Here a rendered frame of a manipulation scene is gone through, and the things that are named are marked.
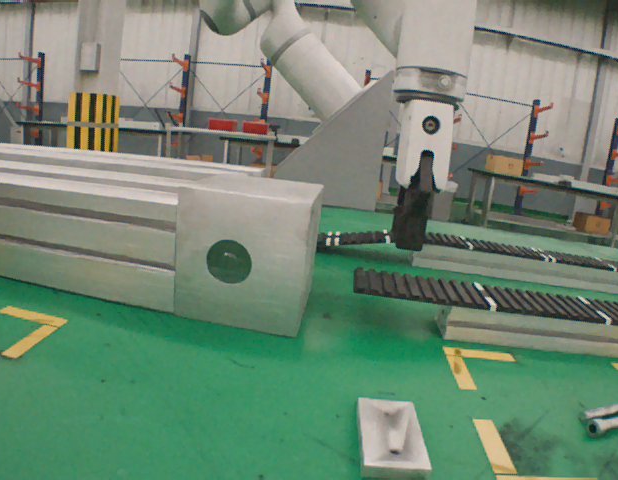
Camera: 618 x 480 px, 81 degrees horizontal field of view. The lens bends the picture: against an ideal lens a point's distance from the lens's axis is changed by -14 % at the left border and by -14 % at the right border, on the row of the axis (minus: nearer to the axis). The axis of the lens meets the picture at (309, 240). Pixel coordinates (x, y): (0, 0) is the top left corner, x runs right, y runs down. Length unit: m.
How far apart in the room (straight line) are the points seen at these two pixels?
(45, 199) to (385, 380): 0.27
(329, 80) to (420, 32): 0.48
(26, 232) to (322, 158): 0.60
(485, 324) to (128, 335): 0.26
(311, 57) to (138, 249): 0.71
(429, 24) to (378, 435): 0.40
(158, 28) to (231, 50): 1.62
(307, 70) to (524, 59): 8.06
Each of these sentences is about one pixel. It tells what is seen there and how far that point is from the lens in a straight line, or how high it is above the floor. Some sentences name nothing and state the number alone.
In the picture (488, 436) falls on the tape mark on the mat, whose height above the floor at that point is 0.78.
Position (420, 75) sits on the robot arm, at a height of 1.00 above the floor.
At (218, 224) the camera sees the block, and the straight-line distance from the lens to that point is 0.28.
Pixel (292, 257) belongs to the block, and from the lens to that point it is 0.27.
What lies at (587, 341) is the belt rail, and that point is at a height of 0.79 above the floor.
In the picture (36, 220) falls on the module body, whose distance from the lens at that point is 0.35.
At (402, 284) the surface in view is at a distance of 0.32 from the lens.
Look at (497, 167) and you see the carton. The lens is 5.71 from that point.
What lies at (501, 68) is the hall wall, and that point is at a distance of 8.67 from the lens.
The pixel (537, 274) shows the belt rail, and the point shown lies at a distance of 0.55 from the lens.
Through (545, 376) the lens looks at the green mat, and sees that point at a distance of 0.32.
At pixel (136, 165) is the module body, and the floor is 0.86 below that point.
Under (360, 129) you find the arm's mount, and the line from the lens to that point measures 0.83.
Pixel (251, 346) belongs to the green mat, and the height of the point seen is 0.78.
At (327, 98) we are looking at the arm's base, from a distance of 0.93.
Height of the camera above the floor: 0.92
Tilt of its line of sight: 14 degrees down
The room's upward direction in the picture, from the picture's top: 7 degrees clockwise
